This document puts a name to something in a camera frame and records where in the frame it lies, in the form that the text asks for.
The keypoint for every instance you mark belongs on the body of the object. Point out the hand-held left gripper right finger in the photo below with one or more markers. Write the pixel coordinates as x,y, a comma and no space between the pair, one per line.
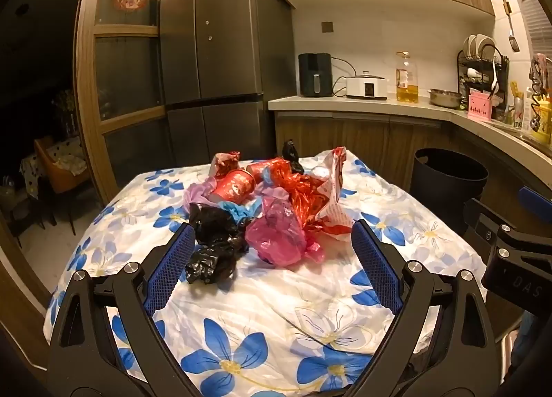
375,267

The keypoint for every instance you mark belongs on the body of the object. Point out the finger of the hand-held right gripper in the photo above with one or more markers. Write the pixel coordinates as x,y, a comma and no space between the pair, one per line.
481,220
537,203

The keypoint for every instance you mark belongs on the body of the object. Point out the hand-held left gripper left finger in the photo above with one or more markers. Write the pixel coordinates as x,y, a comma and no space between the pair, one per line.
170,267

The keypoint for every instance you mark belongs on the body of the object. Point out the black trash bin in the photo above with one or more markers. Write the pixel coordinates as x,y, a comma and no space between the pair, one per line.
448,190

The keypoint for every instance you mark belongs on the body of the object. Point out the large black plastic bag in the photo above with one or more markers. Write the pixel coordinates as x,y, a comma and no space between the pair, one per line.
215,228

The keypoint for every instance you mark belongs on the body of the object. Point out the white red plastic bag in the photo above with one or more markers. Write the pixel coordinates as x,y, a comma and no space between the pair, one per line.
334,211

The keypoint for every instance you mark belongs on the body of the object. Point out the red translucent plastic bag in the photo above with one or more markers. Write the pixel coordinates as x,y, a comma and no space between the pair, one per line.
306,198

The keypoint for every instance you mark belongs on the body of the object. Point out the magenta plastic bag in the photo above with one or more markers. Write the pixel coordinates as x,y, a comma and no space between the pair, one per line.
276,241

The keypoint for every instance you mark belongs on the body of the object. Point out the red paper cup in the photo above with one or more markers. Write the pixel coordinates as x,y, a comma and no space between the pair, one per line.
258,169
235,185

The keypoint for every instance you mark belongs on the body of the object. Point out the red white wrapper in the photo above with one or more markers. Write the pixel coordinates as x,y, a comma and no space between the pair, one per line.
224,159

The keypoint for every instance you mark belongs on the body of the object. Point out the small black plastic bag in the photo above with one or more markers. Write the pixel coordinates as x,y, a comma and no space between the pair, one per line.
291,153

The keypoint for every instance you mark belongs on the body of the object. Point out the person's right forearm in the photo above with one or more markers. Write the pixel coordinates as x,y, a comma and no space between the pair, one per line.
534,345

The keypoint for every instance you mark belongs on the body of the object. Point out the spring kitchen faucet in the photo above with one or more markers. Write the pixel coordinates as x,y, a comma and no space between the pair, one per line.
536,110

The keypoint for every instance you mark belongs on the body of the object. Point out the yellow utensil bundle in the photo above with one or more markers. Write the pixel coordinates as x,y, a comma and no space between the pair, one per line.
516,95

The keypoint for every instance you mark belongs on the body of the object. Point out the blue floral tablecloth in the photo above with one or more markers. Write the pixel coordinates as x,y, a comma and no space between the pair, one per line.
267,319

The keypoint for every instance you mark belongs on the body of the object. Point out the pink utensil holder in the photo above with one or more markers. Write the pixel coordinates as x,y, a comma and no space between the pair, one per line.
479,108

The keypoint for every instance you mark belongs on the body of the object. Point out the steel bowl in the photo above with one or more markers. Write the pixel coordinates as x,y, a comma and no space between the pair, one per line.
445,99

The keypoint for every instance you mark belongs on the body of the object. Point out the white ladle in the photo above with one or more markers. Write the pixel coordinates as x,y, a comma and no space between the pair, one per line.
495,82

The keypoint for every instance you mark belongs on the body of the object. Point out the purple dish cloth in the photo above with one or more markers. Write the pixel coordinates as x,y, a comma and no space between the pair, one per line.
539,69

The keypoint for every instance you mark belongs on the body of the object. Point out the black dish rack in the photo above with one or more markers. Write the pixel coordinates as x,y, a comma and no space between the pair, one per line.
502,73

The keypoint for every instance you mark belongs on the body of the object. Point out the orange chair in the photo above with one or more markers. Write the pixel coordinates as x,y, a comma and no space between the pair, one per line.
64,181

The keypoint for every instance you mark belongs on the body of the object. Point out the cooking oil bottle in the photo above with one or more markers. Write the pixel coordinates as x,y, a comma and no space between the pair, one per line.
407,86

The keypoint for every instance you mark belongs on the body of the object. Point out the metal slotted spatula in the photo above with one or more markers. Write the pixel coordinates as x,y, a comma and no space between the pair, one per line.
513,41

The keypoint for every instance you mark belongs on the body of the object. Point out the white plate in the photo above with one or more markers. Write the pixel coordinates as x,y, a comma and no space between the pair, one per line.
485,44
469,44

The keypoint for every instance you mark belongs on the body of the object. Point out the dotted cloth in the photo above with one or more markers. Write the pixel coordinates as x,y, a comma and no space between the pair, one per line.
29,177

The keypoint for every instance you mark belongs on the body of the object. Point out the white electric cooker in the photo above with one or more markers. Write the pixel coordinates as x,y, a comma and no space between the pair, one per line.
366,87

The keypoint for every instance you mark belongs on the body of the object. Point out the window blinds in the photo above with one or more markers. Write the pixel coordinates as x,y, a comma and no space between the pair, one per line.
539,21

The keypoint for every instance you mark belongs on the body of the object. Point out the grey refrigerator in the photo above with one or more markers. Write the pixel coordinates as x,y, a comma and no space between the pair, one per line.
215,77

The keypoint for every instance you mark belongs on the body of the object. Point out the black air fryer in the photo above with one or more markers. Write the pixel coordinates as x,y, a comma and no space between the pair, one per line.
315,73

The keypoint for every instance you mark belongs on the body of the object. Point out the wooden glass door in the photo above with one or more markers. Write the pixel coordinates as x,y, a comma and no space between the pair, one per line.
125,30

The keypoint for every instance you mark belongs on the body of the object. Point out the dark wall socket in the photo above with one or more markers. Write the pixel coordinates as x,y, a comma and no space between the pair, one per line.
327,27

